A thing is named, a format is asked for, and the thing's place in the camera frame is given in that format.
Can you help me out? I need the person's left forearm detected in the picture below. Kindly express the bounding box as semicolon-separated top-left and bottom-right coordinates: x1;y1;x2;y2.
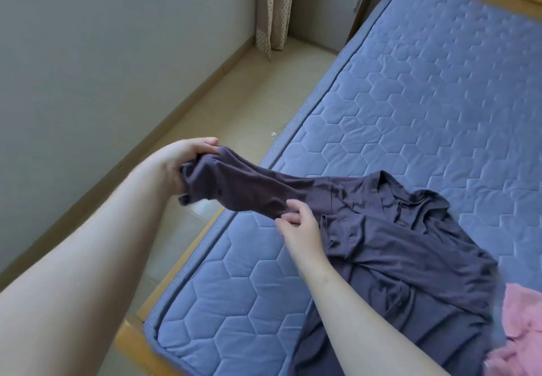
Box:
0;161;179;376

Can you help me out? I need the person's left hand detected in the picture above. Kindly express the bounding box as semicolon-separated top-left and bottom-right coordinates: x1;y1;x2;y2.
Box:
152;136;223;198

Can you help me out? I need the dark purple garment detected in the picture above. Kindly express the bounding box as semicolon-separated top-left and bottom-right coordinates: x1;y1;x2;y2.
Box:
178;145;509;376

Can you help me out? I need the person's right forearm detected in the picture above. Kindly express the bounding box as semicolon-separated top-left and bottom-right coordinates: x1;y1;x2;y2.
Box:
296;251;452;376

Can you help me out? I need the pink pajama shirt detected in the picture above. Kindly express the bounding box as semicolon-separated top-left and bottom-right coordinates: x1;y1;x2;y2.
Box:
481;282;542;376

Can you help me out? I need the wooden bedside table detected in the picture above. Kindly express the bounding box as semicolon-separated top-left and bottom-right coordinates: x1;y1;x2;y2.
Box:
288;0;384;54

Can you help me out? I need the person's right hand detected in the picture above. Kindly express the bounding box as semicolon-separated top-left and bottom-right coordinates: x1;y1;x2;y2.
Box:
273;198;330;273

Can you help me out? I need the blue quilted mattress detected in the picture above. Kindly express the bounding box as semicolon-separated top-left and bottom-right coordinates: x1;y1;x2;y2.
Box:
110;0;542;376

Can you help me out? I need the patterned curtain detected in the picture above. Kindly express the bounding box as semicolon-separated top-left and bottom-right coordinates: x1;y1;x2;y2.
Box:
254;0;299;60

